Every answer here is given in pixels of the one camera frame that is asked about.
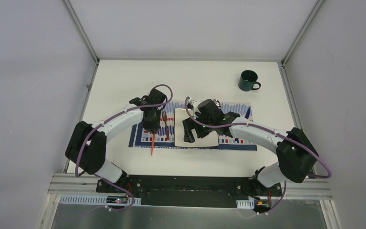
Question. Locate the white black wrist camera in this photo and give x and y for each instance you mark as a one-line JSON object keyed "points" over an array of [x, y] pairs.
{"points": [[206, 109]]}

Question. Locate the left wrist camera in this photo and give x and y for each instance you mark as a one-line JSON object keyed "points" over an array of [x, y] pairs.
{"points": [[152, 100]]}

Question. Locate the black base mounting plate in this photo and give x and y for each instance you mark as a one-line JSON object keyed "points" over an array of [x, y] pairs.
{"points": [[205, 192]]}

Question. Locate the metal spoon pink handle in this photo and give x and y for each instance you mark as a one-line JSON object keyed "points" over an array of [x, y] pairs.
{"points": [[217, 102]]}

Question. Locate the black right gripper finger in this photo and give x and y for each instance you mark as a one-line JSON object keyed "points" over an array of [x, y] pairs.
{"points": [[188, 127], [202, 131]]}

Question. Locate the aluminium frame rail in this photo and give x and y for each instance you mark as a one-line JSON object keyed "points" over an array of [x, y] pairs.
{"points": [[310, 189]]}

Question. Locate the white square plate black rim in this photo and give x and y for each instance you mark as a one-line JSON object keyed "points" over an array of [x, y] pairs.
{"points": [[208, 141]]}

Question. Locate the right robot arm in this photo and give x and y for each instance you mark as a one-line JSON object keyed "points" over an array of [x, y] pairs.
{"points": [[295, 154]]}

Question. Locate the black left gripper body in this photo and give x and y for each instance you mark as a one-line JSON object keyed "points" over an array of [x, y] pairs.
{"points": [[152, 123]]}

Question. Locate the brown wooden fork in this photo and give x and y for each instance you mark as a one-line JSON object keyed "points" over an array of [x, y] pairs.
{"points": [[164, 118]]}

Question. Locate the dark green mug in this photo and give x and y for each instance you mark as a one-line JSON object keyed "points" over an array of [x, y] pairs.
{"points": [[248, 81]]}

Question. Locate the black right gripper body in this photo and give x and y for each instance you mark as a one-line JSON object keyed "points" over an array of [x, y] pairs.
{"points": [[204, 123]]}

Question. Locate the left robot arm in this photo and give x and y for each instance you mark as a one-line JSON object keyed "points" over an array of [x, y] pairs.
{"points": [[87, 145]]}

